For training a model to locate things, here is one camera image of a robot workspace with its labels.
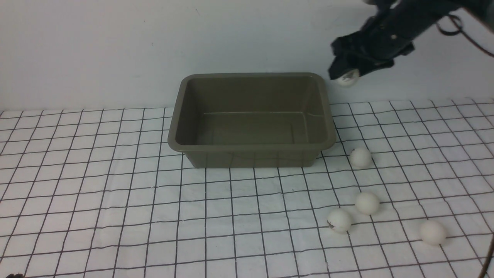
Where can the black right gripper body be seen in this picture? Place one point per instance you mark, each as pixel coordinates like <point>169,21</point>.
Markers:
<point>385,36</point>

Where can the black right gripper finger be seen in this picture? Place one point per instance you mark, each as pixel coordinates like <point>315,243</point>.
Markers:
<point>366,66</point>
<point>341,65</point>

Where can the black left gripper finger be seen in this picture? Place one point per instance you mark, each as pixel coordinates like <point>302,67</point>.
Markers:
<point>15,275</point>

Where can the white ball with logo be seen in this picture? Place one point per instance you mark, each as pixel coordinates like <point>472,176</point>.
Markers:
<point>349,79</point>

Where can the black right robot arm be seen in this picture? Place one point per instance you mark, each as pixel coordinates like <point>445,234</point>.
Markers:
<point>429,12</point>

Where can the white black grid tablecloth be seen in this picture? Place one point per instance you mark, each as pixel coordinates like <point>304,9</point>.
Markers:
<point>100,194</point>

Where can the olive green plastic bin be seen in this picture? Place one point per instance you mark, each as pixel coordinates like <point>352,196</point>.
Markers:
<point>252,120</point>

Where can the white ball centre plain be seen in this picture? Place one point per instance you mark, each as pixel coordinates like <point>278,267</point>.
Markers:
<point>367,203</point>

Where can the white ball printed front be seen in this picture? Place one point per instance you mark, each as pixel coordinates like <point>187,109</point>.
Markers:
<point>339,220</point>

